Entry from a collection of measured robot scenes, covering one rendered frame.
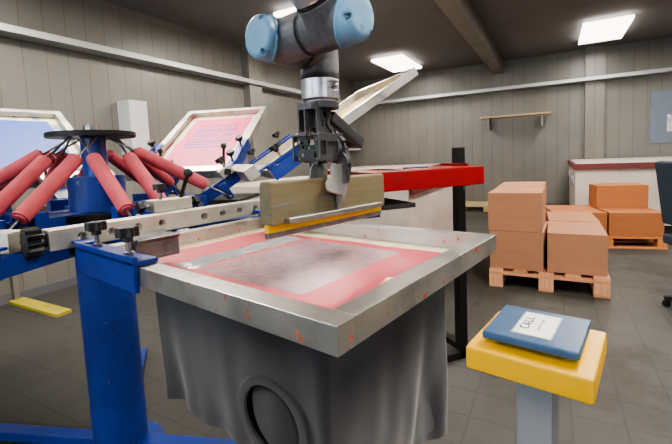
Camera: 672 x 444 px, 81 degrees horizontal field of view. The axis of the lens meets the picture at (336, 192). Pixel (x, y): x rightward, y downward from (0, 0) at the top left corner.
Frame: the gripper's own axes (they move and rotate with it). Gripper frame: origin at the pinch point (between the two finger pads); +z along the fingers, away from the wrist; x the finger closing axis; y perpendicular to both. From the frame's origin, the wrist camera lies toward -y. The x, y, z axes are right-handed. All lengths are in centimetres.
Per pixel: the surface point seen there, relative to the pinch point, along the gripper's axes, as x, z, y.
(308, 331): 19.4, 11.9, 28.9
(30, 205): -95, 2, 28
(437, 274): 23.9, 11.0, 2.1
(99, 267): -41, 12, 30
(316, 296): 8.8, 13.6, 15.6
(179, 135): -195, -28, -80
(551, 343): 43.3, 12.1, 16.0
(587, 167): -19, 17, -577
